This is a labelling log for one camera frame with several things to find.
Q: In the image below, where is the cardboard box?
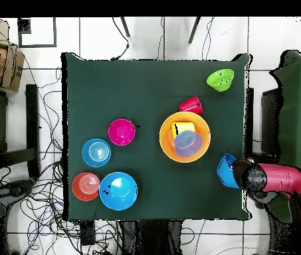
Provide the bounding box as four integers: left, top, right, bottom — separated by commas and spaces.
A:
0, 18, 25, 92

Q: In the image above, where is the yellow cup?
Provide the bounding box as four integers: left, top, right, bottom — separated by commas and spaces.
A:
171, 121, 196, 138

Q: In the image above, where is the orange bowl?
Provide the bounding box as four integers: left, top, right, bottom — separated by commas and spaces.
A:
71, 171, 101, 202

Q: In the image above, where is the tangle of cables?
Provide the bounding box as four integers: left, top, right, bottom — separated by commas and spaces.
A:
0, 60, 130, 255

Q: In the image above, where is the black power strip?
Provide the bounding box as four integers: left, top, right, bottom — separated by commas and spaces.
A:
80, 221, 96, 246

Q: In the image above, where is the large blue bowl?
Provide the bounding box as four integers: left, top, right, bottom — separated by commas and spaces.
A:
98, 171, 138, 211
216, 153, 241, 190

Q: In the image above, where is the black stand base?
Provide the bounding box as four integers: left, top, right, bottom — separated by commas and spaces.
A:
0, 179, 35, 208

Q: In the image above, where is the small blue bowl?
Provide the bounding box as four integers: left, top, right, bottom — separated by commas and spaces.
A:
173, 129, 203, 158
81, 137, 112, 168

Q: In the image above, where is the black box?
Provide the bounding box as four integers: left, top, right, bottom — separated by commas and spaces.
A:
260, 88, 282, 155

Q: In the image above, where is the red cup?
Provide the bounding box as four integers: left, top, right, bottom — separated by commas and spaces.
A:
178, 95, 203, 115

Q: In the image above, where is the black table frame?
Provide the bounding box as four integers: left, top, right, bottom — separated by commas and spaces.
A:
0, 84, 41, 178

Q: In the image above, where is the pink bowl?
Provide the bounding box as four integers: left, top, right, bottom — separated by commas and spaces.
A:
108, 118, 137, 147

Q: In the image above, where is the large yellow bowl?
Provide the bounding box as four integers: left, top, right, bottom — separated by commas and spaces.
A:
159, 111, 211, 163

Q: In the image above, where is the black square frame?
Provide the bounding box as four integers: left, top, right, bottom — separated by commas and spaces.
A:
17, 17, 58, 48

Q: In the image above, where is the green bowl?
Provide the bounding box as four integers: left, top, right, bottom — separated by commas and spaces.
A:
205, 68, 235, 93

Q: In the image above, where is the black tripod leg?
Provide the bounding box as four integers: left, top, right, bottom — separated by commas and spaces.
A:
187, 17, 201, 44
120, 17, 131, 38

